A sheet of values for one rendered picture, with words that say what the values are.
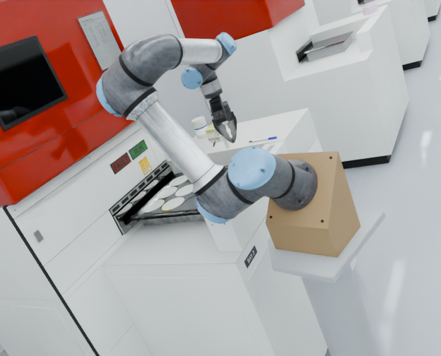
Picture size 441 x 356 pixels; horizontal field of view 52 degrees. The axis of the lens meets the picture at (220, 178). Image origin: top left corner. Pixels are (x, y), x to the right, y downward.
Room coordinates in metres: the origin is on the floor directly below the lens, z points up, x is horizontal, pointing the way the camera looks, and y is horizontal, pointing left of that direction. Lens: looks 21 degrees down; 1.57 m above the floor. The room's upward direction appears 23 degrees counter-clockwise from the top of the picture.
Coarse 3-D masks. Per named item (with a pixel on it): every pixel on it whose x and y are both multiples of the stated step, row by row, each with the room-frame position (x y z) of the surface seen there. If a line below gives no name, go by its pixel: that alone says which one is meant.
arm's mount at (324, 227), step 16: (304, 160) 1.22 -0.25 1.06; (320, 160) 1.18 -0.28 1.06; (336, 160) 1.14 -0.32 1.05; (320, 176) 1.16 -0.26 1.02; (336, 176) 1.13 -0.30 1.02; (320, 192) 1.13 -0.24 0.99; (336, 192) 1.11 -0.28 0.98; (272, 208) 1.23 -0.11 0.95; (304, 208) 1.14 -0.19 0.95; (320, 208) 1.10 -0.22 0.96; (336, 208) 1.10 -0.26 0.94; (352, 208) 1.14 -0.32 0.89; (272, 224) 1.20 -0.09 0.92; (288, 224) 1.16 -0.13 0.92; (304, 224) 1.12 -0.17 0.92; (320, 224) 1.08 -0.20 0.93; (336, 224) 1.08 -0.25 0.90; (352, 224) 1.13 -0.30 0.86; (272, 240) 1.22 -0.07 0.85; (288, 240) 1.17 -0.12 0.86; (304, 240) 1.13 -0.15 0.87; (320, 240) 1.08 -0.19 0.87; (336, 240) 1.07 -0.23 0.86; (336, 256) 1.06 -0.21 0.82
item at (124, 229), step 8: (168, 168) 2.07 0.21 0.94; (160, 176) 2.01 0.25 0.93; (152, 184) 1.95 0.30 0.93; (144, 192) 1.90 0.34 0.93; (136, 200) 1.85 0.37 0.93; (120, 208) 1.79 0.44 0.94; (128, 208) 1.80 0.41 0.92; (112, 216) 1.74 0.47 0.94; (120, 216) 1.75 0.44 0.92; (120, 224) 1.74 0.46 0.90; (128, 224) 1.77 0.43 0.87
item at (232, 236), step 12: (276, 144) 1.72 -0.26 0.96; (252, 204) 1.41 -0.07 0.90; (264, 204) 1.47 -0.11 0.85; (240, 216) 1.34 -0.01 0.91; (252, 216) 1.39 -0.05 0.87; (264, 216) 1.45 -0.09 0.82; (216, 228) 1.32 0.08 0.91; (228, 228) 1.29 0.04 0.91; (240, 228) 1.32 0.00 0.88; (252, 228) 1.37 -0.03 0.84; (216, 240) 1.33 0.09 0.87; (228, 240) 1.31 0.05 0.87; (240, 240) 1.30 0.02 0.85
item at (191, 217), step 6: (162, 216) 1.75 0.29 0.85; (168, 216) 1.73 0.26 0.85; (174, 216) 1.70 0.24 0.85; (180, 216) 1.68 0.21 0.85; (186, 216) 1.66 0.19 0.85; (192, 216) 1.65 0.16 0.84; (198, 216) 1.63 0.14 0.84; (144, 222) 1.80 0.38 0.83; (150, 222) 1.78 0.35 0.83; (156, 222) 1.76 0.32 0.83; (162, 222) 1.75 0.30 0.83; (168, 222) 1.73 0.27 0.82; (174, 222) 1.71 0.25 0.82
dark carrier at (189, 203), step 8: (176, 176) 2.03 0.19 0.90; (168, 184) 1.96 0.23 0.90; (184, 184) 1.87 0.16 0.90; (192, 192) 1.75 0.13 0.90; (152, 200) 1.85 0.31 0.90; (168, 200) 1.77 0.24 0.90; (184, 200) 1.70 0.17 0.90; (192, 200) 1.67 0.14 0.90; (160, 208) 1.71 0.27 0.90; (176, 208) 1.65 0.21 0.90; (184, 208) 1.62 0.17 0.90; (192, 208) 1.59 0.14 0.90
